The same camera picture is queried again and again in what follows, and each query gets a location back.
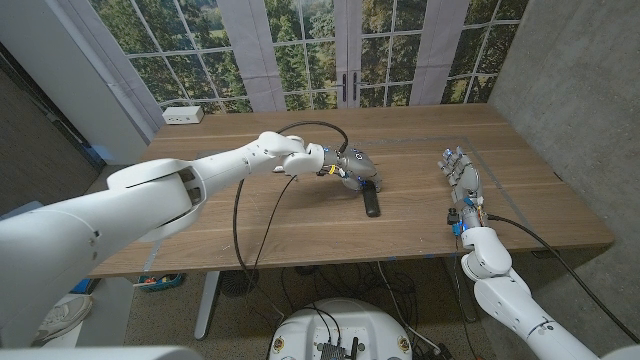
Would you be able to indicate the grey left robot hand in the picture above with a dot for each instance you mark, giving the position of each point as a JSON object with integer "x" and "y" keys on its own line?
{"x": 357, "y": 165}

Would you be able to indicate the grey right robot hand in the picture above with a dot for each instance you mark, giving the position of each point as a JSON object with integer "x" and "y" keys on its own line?
{"x": 465, "y": 180}

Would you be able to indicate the black TV remote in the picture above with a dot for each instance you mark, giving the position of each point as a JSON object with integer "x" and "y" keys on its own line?
{"x": 371, "y": 205}

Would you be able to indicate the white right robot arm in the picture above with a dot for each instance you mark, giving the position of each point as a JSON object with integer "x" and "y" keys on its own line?
{"x": 505, "y": 300}

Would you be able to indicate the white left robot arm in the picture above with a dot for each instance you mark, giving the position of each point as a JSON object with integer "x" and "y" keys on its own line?
{"x": 150, "y": 190}

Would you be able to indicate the grey table leg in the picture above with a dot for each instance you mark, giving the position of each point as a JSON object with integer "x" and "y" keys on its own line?
{"x": 462, "y": 295}

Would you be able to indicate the printed window backdrop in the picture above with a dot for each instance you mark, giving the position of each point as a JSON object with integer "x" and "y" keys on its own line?
{"x": 300, "y": 60}

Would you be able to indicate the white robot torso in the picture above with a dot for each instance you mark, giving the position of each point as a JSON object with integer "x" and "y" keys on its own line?
{"x": 345, "y": 325}

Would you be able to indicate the black round fan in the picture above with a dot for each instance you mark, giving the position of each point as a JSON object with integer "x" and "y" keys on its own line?
{"x": 237, "y": 282}

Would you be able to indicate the white power outlet box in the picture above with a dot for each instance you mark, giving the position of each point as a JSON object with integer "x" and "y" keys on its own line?
{"x": 183, "y": 115}

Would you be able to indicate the white table leg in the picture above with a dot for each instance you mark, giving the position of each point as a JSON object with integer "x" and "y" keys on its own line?
{"x": 205, "y": 310}

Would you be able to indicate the blue basket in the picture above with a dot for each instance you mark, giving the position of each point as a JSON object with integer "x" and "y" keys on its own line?
{"x": 160, "y": 282}

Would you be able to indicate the blue pad with black rim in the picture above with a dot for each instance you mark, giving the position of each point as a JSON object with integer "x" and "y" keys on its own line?
{"x": 81, "y": 286}

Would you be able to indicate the white robot head shroud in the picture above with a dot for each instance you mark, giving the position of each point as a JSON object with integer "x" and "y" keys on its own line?
{"x": 100, "y": 353}

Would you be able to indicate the white sneaker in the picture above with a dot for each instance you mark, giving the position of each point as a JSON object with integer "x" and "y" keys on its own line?
{"x": 62, "y": 320}

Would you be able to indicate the pale blue bin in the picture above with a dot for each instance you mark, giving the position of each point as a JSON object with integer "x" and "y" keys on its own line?
{"x": 12, "y": 210}

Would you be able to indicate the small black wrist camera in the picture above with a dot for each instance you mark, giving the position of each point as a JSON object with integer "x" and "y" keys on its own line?
{"x": 453, "y": 216}

